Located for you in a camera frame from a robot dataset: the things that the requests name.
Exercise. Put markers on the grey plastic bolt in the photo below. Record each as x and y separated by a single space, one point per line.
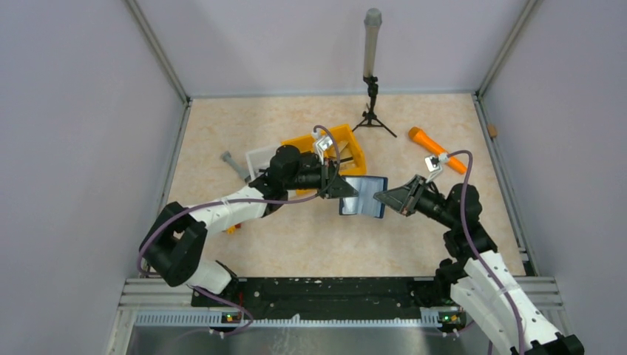
242 172

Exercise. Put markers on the yellow plastic bin left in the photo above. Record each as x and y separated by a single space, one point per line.
299 142

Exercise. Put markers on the grey microphone on stand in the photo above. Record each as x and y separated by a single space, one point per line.
372 22

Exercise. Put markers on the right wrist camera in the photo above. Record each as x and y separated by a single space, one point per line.
435 165

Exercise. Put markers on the blue leather card holder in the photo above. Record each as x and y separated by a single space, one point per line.
364 203

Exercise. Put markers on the white plastic bin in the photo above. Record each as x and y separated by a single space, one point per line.
259 159

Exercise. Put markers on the white cable duct strip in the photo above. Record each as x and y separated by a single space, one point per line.
216 319

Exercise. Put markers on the yellow plastic bin right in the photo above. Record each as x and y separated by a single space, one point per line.
344 133

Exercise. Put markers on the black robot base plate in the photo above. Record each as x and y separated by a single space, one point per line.
337 298

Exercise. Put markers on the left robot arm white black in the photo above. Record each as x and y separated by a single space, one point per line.
175 242

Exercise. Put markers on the yellow plastic bin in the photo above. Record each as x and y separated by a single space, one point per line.
344 133
299 142

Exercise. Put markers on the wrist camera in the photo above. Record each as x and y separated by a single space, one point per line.
435 165
321 143

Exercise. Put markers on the small orange red toy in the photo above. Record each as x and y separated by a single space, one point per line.
233 229

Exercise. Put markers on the wooden blocks in bin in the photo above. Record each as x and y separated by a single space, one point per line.
347 160

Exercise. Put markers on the small wooden piece on rail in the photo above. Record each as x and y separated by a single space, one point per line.
492 131

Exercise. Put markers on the black tripod stand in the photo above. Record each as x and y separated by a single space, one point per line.
369 117

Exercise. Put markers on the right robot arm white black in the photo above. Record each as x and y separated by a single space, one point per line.
475 276

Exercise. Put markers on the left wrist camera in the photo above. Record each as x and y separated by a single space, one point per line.
321 143

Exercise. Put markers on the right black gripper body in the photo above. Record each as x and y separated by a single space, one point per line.
421 191

